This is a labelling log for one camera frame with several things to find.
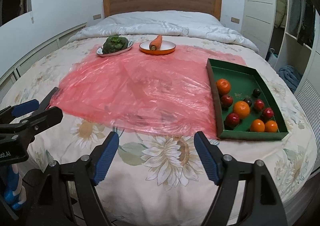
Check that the carrot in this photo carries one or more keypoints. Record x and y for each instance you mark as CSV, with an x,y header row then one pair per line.
x,y
156,43

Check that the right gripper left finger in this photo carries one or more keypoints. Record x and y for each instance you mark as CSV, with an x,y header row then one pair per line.
x,y
52,204

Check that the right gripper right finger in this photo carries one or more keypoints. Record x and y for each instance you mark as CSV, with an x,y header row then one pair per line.
x,y
261,203

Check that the red apple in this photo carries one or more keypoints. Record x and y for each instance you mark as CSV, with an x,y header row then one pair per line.
x,y
226,101

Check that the wooden headboard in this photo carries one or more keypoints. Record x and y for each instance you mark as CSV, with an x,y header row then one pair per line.
x,y
212,7

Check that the orange bowl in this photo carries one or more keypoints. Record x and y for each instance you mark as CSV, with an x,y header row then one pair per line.
x,y
167,47

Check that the green leafy vegetable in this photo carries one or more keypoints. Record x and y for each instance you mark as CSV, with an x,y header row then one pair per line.
x,y
115,41

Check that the white plate with greens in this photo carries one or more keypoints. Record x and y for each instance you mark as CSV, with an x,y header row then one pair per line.
x,y
114,51

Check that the dark plum back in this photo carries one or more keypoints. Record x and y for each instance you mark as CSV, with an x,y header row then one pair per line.
x,y
256,93

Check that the white wardrobe shelving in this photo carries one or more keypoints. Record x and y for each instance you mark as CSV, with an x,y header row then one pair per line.
x,y
291,27

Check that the white duvet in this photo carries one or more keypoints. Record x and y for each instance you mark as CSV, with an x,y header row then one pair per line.
x,y
168,23

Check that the floral bed sheet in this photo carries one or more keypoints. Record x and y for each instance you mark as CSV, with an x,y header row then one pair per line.
x,y
159,180

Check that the orange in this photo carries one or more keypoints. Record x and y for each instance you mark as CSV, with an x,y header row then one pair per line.
x,y
223,86
242,109
271,126
257,126

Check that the pink plastic sheet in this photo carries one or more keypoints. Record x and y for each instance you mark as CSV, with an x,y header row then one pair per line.
x,y
165,95

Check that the dark plum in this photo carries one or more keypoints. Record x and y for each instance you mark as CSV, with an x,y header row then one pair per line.
x,y
256,93
248,101

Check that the blue towel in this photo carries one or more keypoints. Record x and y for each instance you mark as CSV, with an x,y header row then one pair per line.
x,y
290,76

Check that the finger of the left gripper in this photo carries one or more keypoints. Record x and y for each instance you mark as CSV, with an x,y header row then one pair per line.
x,y
26,129
10,113

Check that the green tray box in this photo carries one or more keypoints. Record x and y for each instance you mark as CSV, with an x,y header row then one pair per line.
x,y
243,81

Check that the white plastic bag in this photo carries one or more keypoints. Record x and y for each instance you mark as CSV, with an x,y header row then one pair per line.
x,y
271,57

